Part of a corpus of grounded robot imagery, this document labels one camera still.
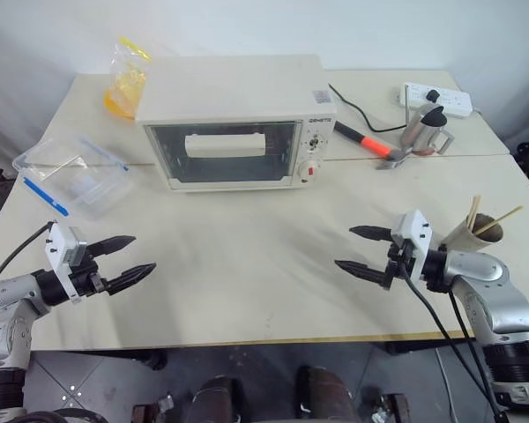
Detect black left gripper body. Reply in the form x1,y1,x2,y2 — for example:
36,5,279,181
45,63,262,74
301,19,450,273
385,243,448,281
69,245,110,300

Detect clear blue-clip plastic container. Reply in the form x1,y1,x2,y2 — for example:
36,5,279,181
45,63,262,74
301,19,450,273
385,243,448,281
11,133,132,219

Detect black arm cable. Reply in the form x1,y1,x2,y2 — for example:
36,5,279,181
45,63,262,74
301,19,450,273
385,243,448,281
448,290,510,409
0,222,55,284

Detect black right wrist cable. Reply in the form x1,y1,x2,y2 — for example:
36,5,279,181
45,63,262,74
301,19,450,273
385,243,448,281
400,259,503,423

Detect dark rounded shape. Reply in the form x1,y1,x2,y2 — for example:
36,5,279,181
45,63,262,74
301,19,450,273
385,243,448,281
192,374,242,423
295,365,363,423

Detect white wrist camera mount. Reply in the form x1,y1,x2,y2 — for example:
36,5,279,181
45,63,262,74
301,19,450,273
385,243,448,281
390,209,435,284
43,221,90,306

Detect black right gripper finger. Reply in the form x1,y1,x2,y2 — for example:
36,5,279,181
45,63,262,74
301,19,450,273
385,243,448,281
334,259,392,291
348,225,397,244

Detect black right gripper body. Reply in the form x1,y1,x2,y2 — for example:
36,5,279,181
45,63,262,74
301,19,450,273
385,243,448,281
384,241,419,291

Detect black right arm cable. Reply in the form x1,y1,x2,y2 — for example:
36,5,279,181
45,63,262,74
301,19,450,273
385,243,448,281
448,290,510,409

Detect thin black cable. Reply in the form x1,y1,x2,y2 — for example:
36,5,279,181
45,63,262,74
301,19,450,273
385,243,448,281
327,83,407,133

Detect steel kettle with black lid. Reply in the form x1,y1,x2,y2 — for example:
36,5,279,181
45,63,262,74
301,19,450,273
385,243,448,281
399,105,456,157

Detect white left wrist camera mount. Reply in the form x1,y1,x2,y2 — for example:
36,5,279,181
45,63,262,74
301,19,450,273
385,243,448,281
43,221,90,306

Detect clear yellow zip plastic bag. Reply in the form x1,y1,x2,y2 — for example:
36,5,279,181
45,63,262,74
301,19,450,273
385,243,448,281
102,36,153,120

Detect brown paper cup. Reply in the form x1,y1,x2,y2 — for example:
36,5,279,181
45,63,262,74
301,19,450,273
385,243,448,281
440,212,505,256

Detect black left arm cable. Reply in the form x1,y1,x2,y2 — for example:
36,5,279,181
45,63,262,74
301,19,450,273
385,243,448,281
0,222,55,284

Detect orange black handled hammer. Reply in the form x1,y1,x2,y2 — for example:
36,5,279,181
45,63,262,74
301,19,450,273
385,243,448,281
332,121,414,171

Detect wooden chopstick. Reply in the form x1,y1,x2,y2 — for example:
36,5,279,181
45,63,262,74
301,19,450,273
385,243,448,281
473,204,525,236
469,196,482,232
466,195,479,231

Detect white toaster oven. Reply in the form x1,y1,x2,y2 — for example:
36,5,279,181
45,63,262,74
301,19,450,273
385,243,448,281
134,54,338,192

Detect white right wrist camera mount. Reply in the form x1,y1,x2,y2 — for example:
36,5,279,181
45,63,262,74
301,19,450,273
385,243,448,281
390,209,435,284

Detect white power strip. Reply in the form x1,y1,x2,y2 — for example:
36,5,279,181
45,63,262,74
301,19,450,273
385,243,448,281
398,81,474,119

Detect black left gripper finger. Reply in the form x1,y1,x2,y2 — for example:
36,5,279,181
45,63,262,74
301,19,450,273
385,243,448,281
103,262,157,296
90,234,138,259

